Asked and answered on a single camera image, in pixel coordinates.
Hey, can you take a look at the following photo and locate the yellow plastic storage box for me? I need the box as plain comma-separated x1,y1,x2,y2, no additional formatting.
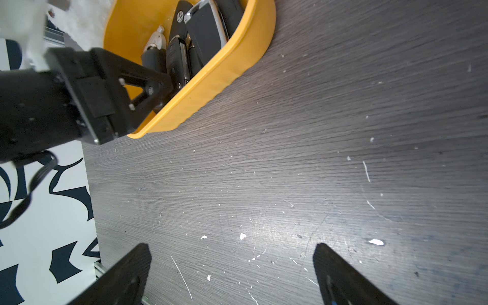
103,0,277,139

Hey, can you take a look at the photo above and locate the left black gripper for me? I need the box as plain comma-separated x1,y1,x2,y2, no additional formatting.
1,48,174,162

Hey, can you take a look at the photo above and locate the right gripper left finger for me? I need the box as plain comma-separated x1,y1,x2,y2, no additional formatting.
70,243,152,305

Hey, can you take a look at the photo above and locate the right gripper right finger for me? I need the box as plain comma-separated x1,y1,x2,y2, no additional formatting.
313,243,396,304

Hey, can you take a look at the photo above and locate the white key fob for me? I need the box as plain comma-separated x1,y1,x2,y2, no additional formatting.
143,25,166,53

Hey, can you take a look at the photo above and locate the white plush bunny pink shirt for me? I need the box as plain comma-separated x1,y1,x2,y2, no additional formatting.
1,1,114,71

